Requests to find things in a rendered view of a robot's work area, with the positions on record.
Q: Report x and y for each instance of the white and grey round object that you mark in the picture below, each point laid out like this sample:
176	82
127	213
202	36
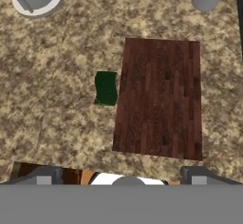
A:
104	179

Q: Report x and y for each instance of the black flat appliance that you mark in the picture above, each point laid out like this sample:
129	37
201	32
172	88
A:
239	22

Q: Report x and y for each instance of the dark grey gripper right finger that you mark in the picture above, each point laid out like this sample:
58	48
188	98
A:
186	175

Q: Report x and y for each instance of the dark green sponge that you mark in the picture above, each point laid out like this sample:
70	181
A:
106	88

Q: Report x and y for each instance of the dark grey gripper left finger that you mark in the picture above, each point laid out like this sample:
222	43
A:
57	175

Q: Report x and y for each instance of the dark wooden cutting board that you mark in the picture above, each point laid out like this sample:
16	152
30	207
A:
159	98

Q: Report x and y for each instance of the brown wooden cupboard front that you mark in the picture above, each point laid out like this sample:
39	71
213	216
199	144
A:
74	175

